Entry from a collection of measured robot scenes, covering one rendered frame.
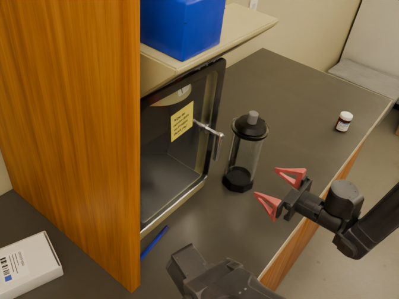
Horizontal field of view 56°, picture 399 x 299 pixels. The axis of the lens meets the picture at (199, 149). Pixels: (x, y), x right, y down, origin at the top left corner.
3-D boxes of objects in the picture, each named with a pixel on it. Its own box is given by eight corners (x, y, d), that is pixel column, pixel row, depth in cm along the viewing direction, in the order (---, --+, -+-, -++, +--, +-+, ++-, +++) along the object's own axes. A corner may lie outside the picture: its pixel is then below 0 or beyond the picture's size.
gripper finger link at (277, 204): (249, 190, 87) (285, 210, 83) (266, 172, 91) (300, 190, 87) (248, 207, 92) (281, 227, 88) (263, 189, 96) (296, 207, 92)
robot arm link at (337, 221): (338, 241, 84) (347, 225, 87) (346, 222, 79) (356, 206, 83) (309, 225, 87) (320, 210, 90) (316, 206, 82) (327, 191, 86)
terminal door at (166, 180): (132, 237, 94) (129, 104, 68) (205, 176, 113) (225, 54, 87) (134, 238, 93) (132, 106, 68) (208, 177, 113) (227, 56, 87)
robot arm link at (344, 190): (351, 261, 79) (374, 241, 83) (369, 228, 71) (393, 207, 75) (307, 223, 86) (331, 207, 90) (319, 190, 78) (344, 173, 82)
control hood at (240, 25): (123, 96, 66) (122, 43, 60) (227, 45, 87) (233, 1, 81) (171, 124, 61) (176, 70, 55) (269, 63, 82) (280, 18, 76)
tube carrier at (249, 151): (214, 174, 120) (224, 120, 106) (240, 163, 125) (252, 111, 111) (235, 196, 113) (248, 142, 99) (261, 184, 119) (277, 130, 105)
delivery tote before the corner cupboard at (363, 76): (315, 102, 344) (326, 70, 323) (333, 87, 370) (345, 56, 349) (378, 132, 318) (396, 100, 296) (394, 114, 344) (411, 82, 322)
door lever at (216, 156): (205, 150, 103) (200, 154, 101) (209, 122, 96) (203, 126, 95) (221, 159, 100) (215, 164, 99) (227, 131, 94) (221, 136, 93)
